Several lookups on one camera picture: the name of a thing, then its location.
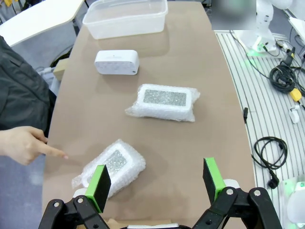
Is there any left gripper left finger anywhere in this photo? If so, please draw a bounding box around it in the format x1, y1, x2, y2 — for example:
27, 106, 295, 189
39, 164, 112, 229

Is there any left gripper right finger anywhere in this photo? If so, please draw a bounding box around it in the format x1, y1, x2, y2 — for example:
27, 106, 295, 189
192, 157, 283, 229

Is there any bubble-wrapped white clock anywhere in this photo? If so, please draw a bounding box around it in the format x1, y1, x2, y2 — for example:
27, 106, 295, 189
125, 83, 201, 123
71, 139, 146, 200

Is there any small white box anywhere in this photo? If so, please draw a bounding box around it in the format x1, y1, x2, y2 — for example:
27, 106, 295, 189
94, 49, 140, 76

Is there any person's bare hand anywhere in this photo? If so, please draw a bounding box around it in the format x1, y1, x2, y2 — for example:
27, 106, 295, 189
0, 125, 69, 166

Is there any white plug adapter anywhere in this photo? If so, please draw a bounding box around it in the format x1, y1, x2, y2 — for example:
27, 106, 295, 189
289, 104, 301, 124

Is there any person in dark grey jacket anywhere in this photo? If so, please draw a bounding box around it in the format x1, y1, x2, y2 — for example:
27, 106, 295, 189
0, 35, 57, 131

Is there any clear plastic container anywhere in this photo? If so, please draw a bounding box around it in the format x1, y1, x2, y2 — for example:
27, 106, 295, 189
82, 0, 169, 40

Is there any white side table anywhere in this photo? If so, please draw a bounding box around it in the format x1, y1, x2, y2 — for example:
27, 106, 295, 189
0, 0, 85, 48

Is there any black power cord with plug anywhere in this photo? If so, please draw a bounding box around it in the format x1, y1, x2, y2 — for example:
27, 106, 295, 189
254, 136, 288, 189

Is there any grey slotted robot base plate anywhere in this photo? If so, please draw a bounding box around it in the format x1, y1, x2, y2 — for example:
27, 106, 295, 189
214, 30, 305, 229

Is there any yellow cable plug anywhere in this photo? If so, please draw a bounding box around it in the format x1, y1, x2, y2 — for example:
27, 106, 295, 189
289, 88, 302, 101

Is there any black coiled cable bundle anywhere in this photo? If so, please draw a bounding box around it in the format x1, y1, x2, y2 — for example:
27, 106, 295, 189
269, 64, 301, 93

